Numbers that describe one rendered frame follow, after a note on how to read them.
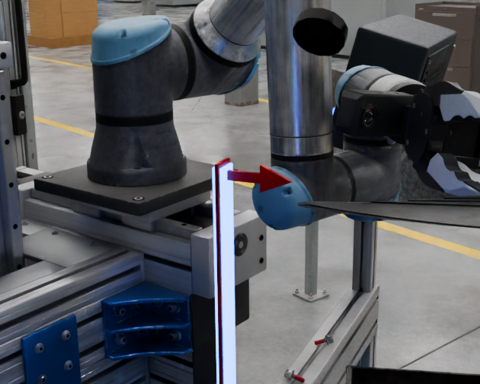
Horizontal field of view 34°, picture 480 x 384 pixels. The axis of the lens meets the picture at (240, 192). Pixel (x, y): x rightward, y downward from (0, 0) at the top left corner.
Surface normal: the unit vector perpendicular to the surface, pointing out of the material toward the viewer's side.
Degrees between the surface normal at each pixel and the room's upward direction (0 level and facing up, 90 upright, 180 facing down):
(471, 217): 4
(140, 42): 87
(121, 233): 90
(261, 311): 0
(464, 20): 90
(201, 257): 90
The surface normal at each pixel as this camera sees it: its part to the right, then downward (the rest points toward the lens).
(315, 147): 0.44, 0.20
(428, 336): -0.01, -0.96
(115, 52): -0.26, 0.23
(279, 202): -0.76, 0.20
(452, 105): -0.97, -0.04
